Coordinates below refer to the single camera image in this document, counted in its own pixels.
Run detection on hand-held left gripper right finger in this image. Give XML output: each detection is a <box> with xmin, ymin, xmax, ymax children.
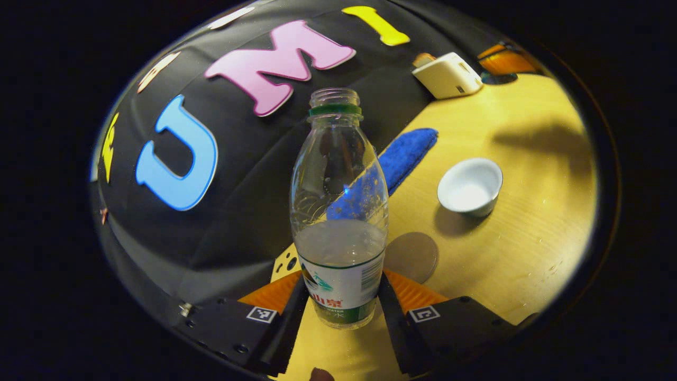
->
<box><xmin>377</xmin><ymin>269</ymin><xmax>539</xmax><ymax>378</ymax></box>

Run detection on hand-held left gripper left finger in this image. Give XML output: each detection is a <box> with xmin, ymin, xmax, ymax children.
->
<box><xmin>175</xmin><ymin>271</ymin><xmax>311</xmax><ymax>377</ymax></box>

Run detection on round brown coaster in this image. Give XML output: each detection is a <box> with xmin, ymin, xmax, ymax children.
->
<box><xmin>383</xmin><ymin>232</ymin><xmax>440</xmax><ymax>285</ymax></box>

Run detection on clear plastic water bottle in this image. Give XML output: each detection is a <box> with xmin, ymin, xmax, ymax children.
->
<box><xmin>289</xmin><ymin>87</ymin><xmax>390</xmax><ymax>330</ymax></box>

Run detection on small ceramic teacup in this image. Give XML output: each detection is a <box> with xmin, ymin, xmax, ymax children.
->
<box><xmin>437</xmin><ymin>157</ymin><xmax>504</xmax><ymax>218</ymax></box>

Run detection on white toaster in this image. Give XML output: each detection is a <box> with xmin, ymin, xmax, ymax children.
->
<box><xmin>412</xmin><ymin>52</ymin><xmax>483</xmax><ymax>100</ymax></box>

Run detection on black backdrop cloth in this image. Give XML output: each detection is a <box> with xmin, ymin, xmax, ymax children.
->
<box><xmin>90</xmin><ymin>0</ymin><xmax>508</xmax><ymax>329</ymax></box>

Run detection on blue towel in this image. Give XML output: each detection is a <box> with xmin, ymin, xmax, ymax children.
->
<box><xmin>326</xmin><ymin>128</ymin><xmax>439</xmax><ymax>222</ymax></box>

